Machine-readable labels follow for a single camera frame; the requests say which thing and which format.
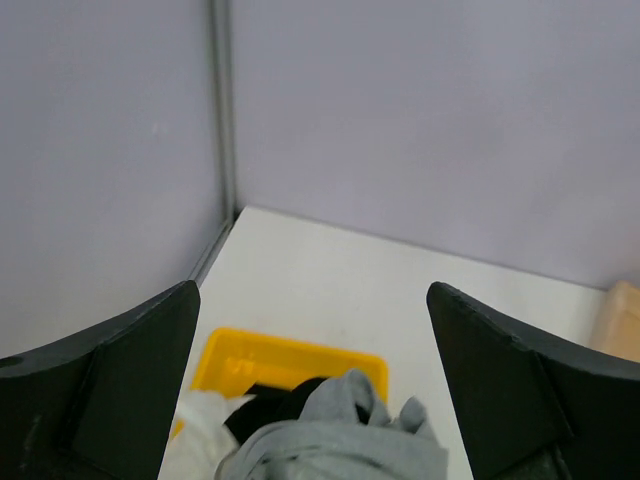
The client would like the yellow plastic tray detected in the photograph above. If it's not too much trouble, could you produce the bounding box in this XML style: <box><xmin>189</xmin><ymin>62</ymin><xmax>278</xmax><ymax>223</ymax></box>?
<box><xmin>172</xmin><ymin>327</ymin><xmax>391</xmax><ymax>441</ymax></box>

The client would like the white tank top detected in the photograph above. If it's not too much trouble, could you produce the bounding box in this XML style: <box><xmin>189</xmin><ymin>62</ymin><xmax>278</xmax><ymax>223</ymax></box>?
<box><xmin>158</xmin><ymin>390</ymin><xmax>255</xmax><ymax>480</ymax></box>

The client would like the left aluminium frame post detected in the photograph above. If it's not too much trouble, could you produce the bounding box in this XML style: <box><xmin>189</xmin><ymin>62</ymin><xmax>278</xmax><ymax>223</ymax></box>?
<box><xmin>189</xmin><ymin>1</ymin><xmax>238</xmax><ymax>286</ymax></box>

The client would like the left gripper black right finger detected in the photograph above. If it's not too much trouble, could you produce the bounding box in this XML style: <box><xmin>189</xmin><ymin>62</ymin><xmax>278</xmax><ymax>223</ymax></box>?
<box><xmin>426</xmin><ymin>282</ymin><xmax>639</xmax><ymax>479</ymax></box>

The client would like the grey tank top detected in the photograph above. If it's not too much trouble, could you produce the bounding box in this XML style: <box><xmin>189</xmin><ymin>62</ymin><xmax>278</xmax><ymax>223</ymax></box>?
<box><xmin>217</xmin><ymin>369</ymin><xmax>448</xmax><ymax>479</ymax></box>

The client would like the wooden hanger rack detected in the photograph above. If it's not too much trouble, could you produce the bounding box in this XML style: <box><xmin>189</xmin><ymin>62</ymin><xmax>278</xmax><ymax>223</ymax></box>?
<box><xmin>590</xmin><ymin>281</ymin><xmax>640</xmax><ymax>363</ymax></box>

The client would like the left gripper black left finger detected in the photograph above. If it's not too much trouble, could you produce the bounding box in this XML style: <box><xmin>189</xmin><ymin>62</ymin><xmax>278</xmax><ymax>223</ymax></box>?
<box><xmin>1</xmin><ymin>280</ymin><xmax>200</xmax><ymax>479</ymax></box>

